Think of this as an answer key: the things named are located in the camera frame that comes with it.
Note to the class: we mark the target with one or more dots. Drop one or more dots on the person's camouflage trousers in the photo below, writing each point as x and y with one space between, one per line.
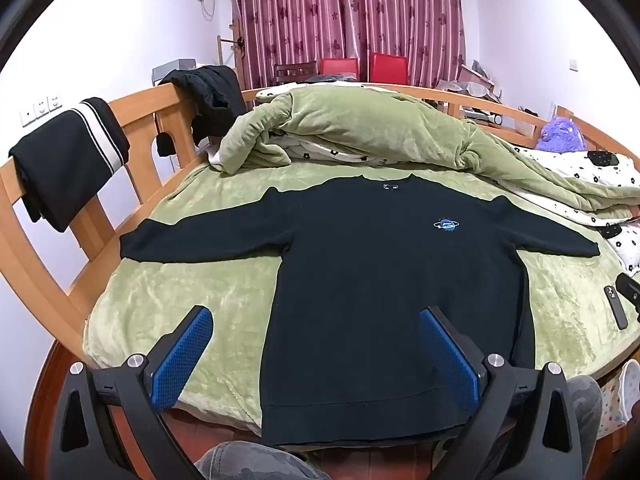
250 460

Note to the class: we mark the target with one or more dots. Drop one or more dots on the green quilt with floral lining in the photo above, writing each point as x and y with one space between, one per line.
375 120

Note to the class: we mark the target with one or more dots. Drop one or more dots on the maroon floral curtain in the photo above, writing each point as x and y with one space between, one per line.
350 10

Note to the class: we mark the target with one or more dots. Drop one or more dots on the grey box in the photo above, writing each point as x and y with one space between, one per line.
172 69

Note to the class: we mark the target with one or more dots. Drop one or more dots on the wooden bed frame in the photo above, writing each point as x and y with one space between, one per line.
145 110

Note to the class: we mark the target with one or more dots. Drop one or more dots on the white floral pillow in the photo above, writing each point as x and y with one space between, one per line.
625 245

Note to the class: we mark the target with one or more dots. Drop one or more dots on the black smartphone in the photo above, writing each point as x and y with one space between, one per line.
616 307

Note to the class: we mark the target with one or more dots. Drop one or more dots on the green fleece bed blanket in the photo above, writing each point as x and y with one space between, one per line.
200 280

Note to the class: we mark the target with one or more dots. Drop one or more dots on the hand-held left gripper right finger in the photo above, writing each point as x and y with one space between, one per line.
447 360

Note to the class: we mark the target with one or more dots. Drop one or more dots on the white wall socket panel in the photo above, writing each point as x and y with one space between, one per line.
40 109

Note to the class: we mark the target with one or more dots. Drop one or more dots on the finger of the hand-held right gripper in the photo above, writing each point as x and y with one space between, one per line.
630 287

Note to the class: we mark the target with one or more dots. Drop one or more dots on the purple plush toy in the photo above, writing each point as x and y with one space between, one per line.
562 132

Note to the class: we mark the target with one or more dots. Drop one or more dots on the dark wooden chair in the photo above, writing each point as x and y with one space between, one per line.
295 72

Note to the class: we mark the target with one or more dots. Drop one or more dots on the black garment with white stripes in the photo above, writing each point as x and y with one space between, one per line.
65 160

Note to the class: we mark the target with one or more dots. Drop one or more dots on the desk clutter pile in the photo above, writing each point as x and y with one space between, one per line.
470 82

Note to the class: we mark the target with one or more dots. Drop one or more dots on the black jacket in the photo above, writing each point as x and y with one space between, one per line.
210 90

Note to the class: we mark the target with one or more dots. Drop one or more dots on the black sweater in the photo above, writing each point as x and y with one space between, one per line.
350 285

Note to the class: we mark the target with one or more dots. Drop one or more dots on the silver black device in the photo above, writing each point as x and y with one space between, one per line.
485 116

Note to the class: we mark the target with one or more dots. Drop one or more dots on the wooden coat rack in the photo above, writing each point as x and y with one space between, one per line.
220 50

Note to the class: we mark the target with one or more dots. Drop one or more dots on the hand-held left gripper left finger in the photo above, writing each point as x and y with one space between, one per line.
182 355

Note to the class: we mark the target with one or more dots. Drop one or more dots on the red chair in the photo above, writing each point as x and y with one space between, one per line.
340 67
389 66

